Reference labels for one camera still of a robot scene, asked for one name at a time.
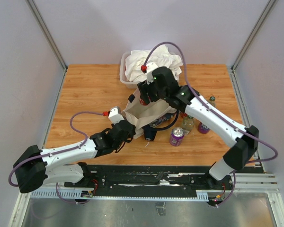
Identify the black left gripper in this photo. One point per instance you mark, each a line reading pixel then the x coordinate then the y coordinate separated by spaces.
pixel 133 132

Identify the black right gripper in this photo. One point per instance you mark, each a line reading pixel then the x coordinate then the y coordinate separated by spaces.
pixel 144 88

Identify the cream canvas tote bag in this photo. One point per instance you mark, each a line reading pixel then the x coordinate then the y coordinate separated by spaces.
pixel 140 115

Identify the red soda can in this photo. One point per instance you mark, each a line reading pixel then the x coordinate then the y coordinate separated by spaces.
pixel 183 115
pixel 142 102

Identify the clear glass bottle green cap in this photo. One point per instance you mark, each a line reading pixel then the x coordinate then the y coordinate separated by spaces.
pixel 211 101

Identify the purple soda can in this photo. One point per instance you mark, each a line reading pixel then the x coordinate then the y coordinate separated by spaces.
pixel 176 136
pixel 202 128

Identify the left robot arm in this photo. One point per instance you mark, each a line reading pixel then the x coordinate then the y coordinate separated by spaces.
pixel 37 167

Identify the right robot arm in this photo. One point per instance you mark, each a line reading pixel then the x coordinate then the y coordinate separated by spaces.
pixel 242 141

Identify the white plastic basket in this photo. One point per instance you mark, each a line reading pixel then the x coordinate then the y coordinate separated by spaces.
pixel 123 78

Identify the white crumpled cloth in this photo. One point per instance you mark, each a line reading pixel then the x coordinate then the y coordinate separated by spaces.
pixel 137 63

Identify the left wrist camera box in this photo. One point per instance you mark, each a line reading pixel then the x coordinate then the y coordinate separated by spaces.
pixel 114 115

